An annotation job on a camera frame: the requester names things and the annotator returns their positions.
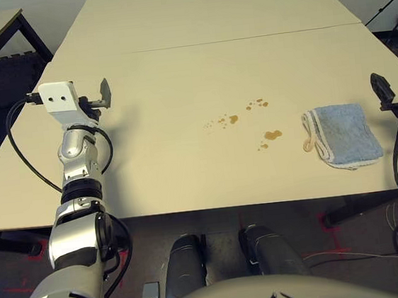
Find black table base leg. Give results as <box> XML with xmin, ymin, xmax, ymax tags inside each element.
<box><xmin>319</xmin><ymin>188</ymin><xmax>398</xmax><ymax>230</ymax></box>
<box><xmin>0</xmin><ymin>225</ymin><xmax>45</xmax><ymax>260</ymax></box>

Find dark grey robot leg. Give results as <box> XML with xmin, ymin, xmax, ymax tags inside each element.
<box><xmin>159</xmin><ymin>232</ymin><xmax>211</xmax><ymax>298</ymax></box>
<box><xmin>237</xmin><ymin>218</ymin><xmax>312</xmax><ymax>284</ymax></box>

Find white floor cable tangle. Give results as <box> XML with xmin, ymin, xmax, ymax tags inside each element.
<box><xmin>297</xmin><ymin>195</ymin><xmax>398</xmax><ymax>278</ymax></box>

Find heart-shaped brown liquid puddle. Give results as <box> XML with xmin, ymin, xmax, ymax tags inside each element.
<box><xmin>263</xmin><ymin>129</ymin><xmax>284</xmax><ymax>142</ymax></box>

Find small grey box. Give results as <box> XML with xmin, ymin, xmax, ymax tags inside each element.
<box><xmin>140</xmin><ymin>281</ymin><xmax>162</xmax><ymax>298</ymax></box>

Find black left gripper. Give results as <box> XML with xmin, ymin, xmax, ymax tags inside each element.
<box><xmin>76</xmin><ymin>77</ymin><xmax>115</xmax><ymax>126</ymax></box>

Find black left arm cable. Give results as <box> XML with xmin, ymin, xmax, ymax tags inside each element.
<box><xmin>3</xmin><ymin>84</ymin><xmax>118</xmax><ymax>198</ymax></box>

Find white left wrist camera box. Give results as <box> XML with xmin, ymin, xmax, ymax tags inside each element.
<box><xmin>37</xmin><ymin>79</ymin><xmax>93</xmax><ymax>132</ymax></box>

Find dark grey right robot leg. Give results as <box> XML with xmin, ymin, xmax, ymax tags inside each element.
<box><xmin>237</xmin><ymin>218</ymin><xmax>312</xmax><ymax>284</ymax></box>

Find blue terry cloth rag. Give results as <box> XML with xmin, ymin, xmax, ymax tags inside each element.
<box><xmin>300</xmin><ymin>101</ymin><xmax>386</xmax><ymax>176</ymax></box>

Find dark grey left robot leg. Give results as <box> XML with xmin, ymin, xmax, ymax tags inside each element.
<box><xmin>159</xmin><ymin>232</ymin><xmax>211</xmax><ymax>298</ymax></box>

